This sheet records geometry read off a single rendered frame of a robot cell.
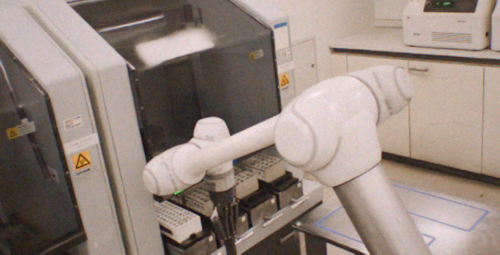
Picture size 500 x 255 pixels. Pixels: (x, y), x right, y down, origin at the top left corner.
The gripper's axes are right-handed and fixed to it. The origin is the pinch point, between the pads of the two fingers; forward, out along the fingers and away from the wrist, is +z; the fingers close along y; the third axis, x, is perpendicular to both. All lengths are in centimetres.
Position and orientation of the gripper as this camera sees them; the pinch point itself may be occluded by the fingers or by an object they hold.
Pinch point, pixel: (230, 245)
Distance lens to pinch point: 163.2
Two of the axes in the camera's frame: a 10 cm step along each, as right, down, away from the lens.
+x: 8.3, 0.7, -5.6
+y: -5.4, 3.3, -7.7
